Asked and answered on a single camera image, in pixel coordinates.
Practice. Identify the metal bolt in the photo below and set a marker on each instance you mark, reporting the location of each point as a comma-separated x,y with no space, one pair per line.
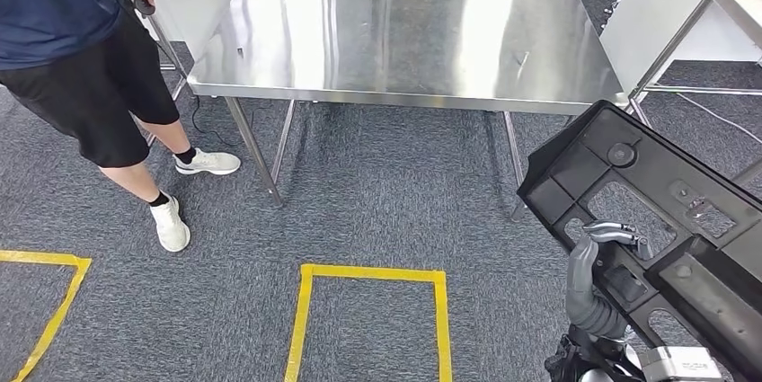
522,65

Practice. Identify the stainless steel workbench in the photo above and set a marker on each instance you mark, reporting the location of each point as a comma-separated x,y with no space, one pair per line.
405,28

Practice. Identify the yellow floor tape square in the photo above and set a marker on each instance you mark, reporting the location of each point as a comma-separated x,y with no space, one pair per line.
59,308

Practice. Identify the person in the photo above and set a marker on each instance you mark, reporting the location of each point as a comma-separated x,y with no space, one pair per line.
71,69

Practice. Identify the black plastic plate bracket part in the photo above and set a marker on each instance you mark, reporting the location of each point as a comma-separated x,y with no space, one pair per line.
702,284

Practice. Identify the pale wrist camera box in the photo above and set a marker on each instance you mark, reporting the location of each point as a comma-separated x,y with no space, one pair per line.
678,364

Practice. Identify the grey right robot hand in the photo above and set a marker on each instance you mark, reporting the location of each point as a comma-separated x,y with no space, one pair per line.
580,278

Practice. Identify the round handheld button device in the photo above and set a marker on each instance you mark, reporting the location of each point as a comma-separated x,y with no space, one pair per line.
146,7

